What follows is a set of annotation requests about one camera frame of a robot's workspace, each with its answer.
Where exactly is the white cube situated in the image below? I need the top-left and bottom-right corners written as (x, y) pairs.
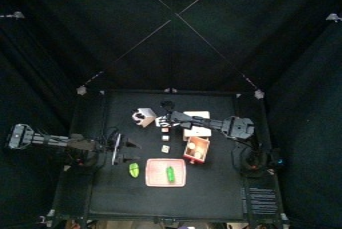
top-left (131, 107), bottom-right (159, 128)

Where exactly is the green pepper on table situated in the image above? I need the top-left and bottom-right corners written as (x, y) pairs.
top-left (128, 162), bottom-right (140, 179)

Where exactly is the pink tray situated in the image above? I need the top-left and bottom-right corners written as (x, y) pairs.
top-left (144, 158), bottom-right (189, 188)

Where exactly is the green toy cucumber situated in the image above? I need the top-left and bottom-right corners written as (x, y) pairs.
top-left (166, 165), bottom-right (177, 184)

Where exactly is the white text label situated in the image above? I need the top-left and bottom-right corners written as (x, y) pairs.
top-left (247, 186), bottom-right (278, 216)

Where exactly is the thin diagonal brace cord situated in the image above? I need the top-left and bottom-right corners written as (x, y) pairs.
top-left (82, 0), bottom-right (237, 87)
top-left (124, 0), bottom-right (262, 91)

